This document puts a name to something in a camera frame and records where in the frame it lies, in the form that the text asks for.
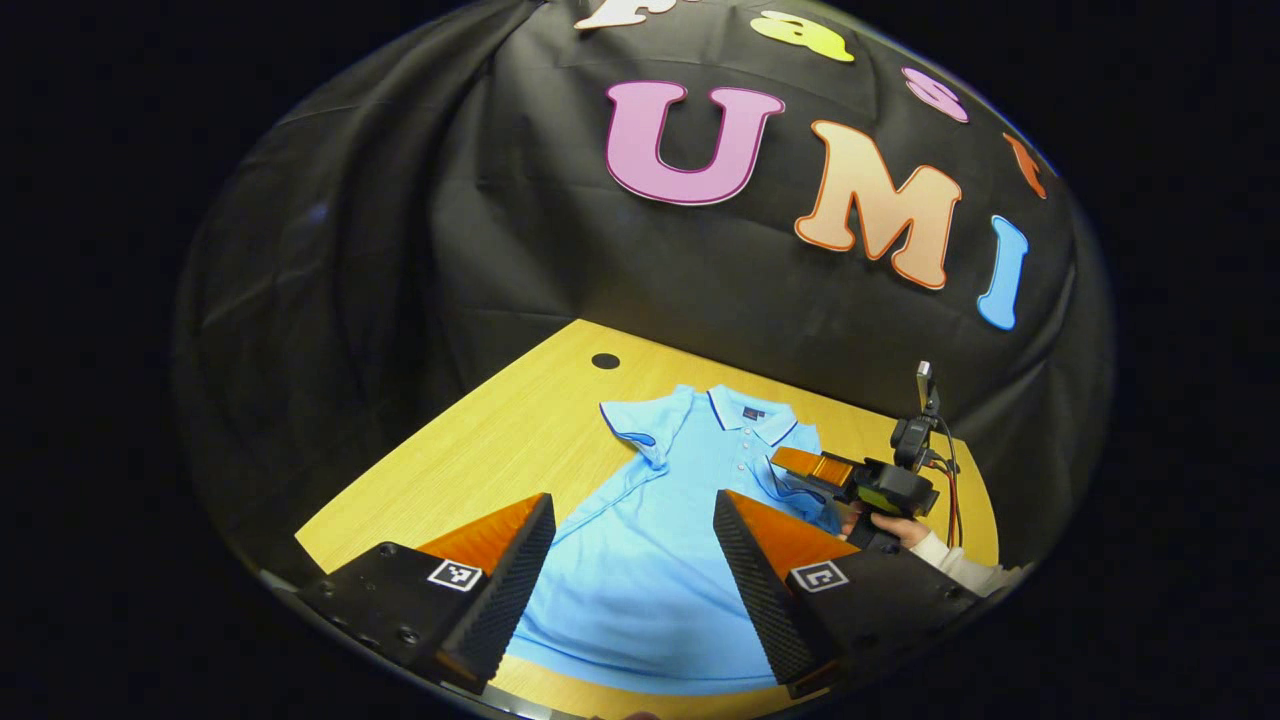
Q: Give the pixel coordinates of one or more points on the light blue polo T-shirt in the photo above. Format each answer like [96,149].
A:
[640,560]

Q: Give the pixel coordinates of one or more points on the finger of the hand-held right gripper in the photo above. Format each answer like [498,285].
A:
[815,466]

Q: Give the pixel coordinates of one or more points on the black round table grommet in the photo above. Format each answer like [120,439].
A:
[605,361]

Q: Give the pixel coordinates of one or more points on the black backdrop cloth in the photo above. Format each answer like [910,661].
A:
[450,200]

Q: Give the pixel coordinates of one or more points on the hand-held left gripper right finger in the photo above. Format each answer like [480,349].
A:
[760,590]

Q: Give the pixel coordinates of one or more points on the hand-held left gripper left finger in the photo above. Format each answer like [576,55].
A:
[515,590]

